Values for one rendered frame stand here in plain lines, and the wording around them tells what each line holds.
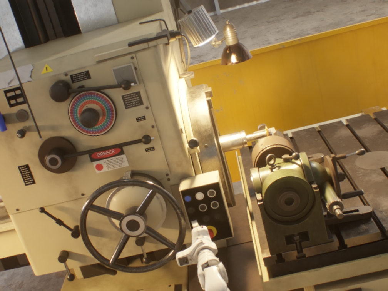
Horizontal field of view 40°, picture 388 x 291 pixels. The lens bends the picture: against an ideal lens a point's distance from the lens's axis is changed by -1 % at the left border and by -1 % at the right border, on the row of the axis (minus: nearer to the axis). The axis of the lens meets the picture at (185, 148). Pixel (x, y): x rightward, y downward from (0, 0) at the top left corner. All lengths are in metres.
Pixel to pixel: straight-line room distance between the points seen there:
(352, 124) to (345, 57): 1.46
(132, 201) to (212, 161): 0.38
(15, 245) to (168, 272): 0.81
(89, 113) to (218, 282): 0.73
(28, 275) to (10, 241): 2.08
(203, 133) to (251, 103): 2.37
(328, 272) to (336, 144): 0.97
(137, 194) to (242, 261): 1.00
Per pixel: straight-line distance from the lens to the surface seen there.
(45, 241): 2.29
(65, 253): 2.27
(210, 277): 1.66
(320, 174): 2.12
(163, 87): 1.96
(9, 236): 2.67
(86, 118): 1.92
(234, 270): 2.78
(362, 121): 3.19
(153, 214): 2.01
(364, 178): 2.56
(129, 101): 1.98
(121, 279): 3.02
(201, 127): 2.17
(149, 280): 2.93
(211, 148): 2.15
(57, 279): 4.51
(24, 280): 4.71
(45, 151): 2.08
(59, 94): 1.95
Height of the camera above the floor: 2.17
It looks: 20 degrees down
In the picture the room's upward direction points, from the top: 16 degrees counter-clockwise
